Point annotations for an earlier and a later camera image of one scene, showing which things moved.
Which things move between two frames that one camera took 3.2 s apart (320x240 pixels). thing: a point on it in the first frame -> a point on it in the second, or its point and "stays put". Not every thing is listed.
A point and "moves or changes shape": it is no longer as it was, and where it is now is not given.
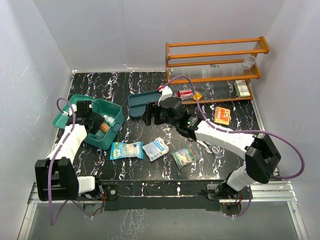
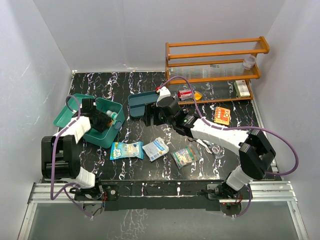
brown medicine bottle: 104,127 moves or changes shape
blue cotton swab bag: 120,150 stays put
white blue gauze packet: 155,148 stays put
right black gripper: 147,116 stays put
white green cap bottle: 109,119 moves or changes shape
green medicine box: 101,139 stays put
